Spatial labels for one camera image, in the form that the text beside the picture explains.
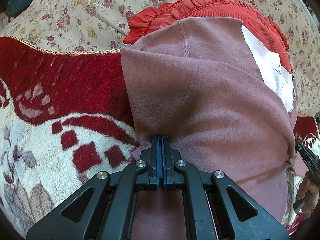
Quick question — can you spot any floral beige bedspread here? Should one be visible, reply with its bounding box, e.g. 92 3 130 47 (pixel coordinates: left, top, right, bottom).
1 0 319 115

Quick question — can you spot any red ruffled cushion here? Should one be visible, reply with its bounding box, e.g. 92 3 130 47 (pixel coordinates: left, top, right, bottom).
123 0 293 73

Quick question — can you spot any person right hand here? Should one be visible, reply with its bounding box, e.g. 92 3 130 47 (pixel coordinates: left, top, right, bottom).
297 172 319 218

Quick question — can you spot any red white plush blanket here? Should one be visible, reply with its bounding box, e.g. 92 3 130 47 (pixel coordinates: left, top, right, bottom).
0 36 320 238

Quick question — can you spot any mauve pink small garment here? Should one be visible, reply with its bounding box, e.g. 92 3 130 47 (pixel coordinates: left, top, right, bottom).
121 17 297 239

